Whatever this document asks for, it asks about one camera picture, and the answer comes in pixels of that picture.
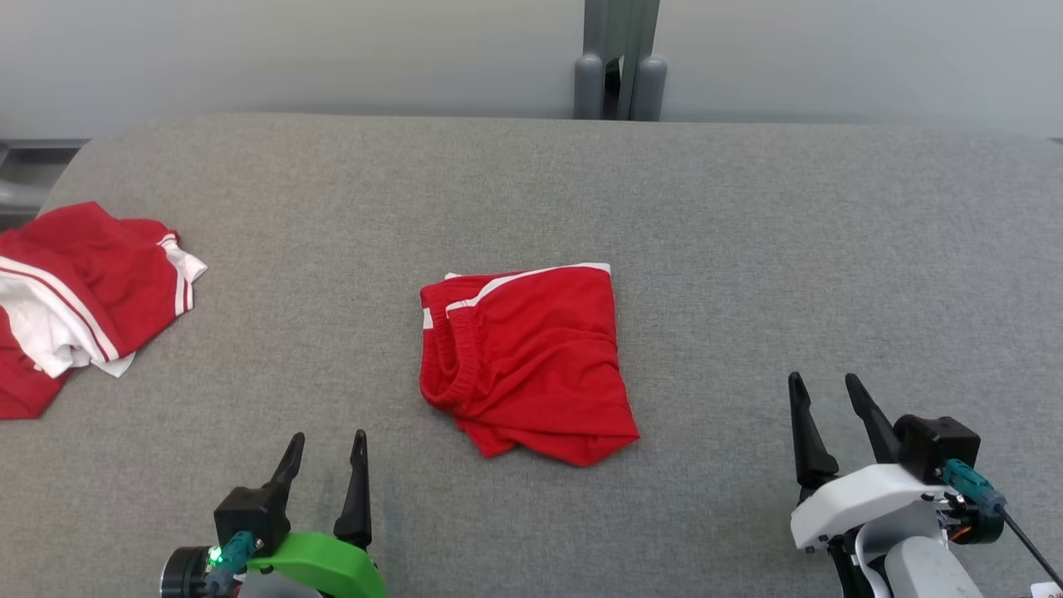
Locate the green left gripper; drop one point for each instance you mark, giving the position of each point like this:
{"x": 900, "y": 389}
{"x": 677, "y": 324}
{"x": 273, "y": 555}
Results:
{"x": 340, "y": 565}

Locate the red shorts with number print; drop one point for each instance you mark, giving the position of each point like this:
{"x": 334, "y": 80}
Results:
{"x": 540, "y": 357}

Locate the red and white jersey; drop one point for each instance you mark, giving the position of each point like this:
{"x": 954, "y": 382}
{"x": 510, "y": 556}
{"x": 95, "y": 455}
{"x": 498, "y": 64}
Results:
{"x": 83, "y": 241}

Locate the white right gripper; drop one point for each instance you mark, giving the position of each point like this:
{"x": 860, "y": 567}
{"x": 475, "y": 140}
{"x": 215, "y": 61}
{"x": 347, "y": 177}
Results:
{"x": 864, "y": 502}

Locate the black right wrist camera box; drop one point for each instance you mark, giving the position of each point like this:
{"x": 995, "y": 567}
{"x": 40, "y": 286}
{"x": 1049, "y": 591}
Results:
{"x": 934, "y": 444}

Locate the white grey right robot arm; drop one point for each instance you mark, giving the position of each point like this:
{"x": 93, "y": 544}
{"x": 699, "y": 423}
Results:
{"x": 922, "y": 573}

